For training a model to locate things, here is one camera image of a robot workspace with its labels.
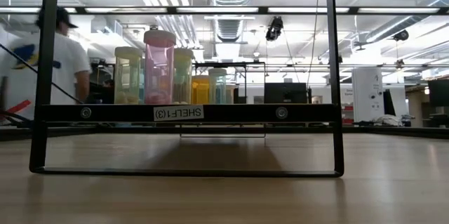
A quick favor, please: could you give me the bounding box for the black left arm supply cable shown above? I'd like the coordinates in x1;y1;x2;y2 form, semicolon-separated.
0;42;85;105

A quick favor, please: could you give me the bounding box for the long ceiling strip light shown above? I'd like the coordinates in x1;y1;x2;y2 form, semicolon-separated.
0;6;449;15

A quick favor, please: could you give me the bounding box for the white cloth pile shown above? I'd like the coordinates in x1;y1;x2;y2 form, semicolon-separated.
371;114;404;126

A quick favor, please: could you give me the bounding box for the small pale green pill bottle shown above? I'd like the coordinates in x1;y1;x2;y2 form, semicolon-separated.
114;46;144;105

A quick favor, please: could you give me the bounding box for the white cabinet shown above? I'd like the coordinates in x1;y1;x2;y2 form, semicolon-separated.
351;67;384;124

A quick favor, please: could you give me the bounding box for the red cable tag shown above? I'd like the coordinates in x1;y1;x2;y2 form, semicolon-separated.
5;99;32;114

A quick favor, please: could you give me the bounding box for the clear acrylic tray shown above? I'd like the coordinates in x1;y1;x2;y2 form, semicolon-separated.
29;0;345;178

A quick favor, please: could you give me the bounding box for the person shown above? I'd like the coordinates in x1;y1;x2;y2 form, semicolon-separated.
0;6;93;119

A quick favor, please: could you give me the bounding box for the black ceiling spotlight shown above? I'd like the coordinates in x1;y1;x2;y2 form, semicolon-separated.
393;29;410;42
265;15;284;42

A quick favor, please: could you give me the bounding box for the large amber pill bottle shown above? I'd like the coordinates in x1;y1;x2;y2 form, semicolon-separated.
191;74;211;105

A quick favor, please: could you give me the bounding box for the black background monitor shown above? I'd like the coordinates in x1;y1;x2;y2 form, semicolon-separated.
264;82;309;105
427;79;449;107

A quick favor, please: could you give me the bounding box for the small pale yellow pill bottle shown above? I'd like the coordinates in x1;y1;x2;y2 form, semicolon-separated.
173;47;195;105

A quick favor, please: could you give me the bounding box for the silver ventilation duct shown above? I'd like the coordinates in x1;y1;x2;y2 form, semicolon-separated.
206;0;255;42

